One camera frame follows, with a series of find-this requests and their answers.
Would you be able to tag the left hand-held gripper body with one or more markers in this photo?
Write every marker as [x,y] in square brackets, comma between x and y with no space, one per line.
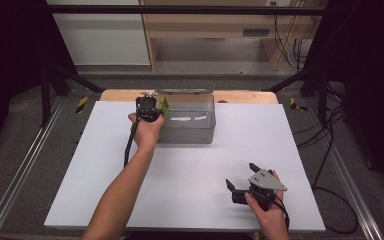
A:
[147,108]

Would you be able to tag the transparent grey storage box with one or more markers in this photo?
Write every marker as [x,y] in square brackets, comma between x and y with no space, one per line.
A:
[188,131]

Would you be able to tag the white cabinet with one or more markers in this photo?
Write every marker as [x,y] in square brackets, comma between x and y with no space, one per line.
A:
[103,40]

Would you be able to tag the aluminium floor rail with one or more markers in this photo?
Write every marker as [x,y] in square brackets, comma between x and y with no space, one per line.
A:
[20,166]
[353,186]

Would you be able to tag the person's left hand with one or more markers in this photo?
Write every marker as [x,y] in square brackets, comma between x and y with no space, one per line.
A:
[146,133]

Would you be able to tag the person's right hand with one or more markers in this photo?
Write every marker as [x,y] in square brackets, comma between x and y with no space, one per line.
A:
[271,216]

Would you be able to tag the light wooden desk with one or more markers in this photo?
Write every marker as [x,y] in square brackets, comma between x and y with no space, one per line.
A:
[210,25]

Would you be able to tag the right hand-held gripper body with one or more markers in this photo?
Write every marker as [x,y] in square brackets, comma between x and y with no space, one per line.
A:
[265,185]

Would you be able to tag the black frame strut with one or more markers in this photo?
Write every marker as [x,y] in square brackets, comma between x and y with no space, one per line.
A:
[45,100]
[321,96]

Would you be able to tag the black horizontal frame bar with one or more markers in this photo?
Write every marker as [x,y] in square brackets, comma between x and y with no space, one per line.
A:
[180,9]

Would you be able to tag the wooden table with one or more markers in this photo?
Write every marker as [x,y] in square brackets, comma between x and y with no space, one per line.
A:
[120,96]

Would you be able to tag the green phone case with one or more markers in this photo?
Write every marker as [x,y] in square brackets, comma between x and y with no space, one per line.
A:
[163,107]

